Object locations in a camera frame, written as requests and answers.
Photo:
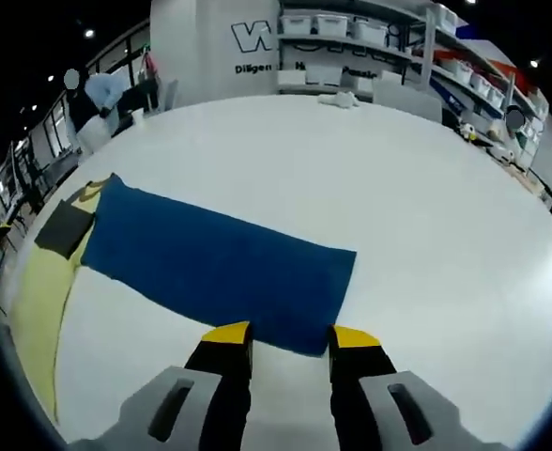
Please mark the grey metal shelf rack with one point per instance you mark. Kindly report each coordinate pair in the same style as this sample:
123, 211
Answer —
427, 51

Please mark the grey office chair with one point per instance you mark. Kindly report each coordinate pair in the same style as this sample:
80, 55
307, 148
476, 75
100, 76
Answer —
169, 94

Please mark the yellow grey blue garment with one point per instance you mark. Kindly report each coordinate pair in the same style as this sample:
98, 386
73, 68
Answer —
210, 263

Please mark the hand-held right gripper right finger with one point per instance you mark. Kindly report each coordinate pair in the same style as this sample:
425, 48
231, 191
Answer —
356, 376

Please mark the grey divider panel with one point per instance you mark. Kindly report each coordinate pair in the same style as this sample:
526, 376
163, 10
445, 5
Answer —
407, 105

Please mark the white cup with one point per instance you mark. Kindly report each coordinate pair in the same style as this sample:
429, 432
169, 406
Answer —
138, 117

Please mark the row of white storage bins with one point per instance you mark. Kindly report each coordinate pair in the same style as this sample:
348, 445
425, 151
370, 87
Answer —
332, 23

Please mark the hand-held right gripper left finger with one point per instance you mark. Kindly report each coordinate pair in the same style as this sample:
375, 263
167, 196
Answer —
224, 376

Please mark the white crumpled cloth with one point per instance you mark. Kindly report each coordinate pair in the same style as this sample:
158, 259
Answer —
339, 100

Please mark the red hanging cloth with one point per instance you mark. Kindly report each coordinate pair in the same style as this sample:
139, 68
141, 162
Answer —
151, 66

